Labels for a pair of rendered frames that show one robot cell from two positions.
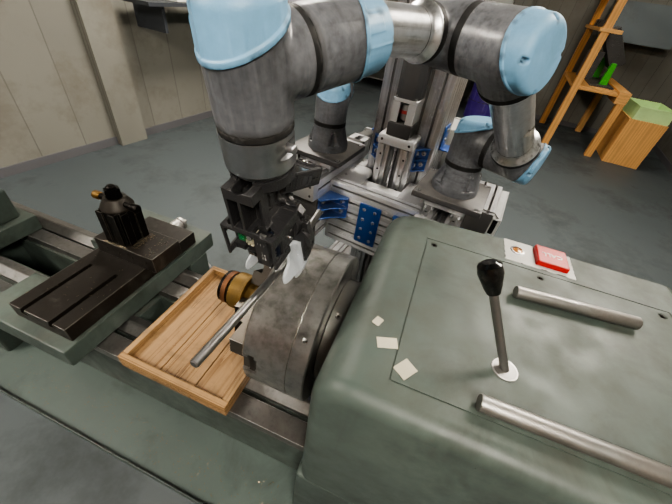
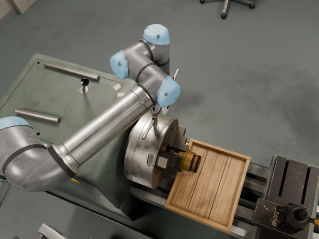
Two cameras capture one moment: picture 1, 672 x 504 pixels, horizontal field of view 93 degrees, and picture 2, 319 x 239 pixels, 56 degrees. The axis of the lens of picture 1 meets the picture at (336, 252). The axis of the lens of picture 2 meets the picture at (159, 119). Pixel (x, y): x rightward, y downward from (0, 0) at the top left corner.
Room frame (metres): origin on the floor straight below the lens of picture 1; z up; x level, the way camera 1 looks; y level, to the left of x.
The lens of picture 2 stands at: (0.92, 0.25, 2.27)
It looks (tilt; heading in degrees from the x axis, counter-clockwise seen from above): 61 degrees down; 198
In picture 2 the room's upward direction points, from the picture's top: 13 degrees counter-clockwise
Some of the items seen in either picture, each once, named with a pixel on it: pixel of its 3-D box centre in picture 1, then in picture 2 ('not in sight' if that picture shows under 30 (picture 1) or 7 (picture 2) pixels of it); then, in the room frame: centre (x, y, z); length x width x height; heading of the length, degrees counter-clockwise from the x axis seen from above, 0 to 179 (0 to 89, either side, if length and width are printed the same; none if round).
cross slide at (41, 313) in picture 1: (117, 267); (287, 209); (0.62, 0.62, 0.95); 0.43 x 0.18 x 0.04; 164
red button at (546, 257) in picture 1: (550, 259); not in sight; (0.54, -0.44, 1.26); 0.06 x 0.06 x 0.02; 74
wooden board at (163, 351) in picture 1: (218, 327); (208, 182); (0.51, 0.29, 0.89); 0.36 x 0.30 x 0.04; 164
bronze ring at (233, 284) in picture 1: (243, 291); (188, 160); (0.48, 0.20, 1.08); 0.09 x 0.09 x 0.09; 74
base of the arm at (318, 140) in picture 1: (328, 132); not in sight; (1.20, 0.09, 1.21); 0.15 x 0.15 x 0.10
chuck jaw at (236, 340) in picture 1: (249, 331); (179, 136); (0.38, 0.15, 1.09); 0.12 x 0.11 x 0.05; 164
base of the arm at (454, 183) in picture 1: (459, 174); not in sight; (1.00, -0.36, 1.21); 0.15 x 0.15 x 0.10
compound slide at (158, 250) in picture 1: (138, 245); (280, 219); (0.67, 0.57, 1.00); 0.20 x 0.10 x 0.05; 74
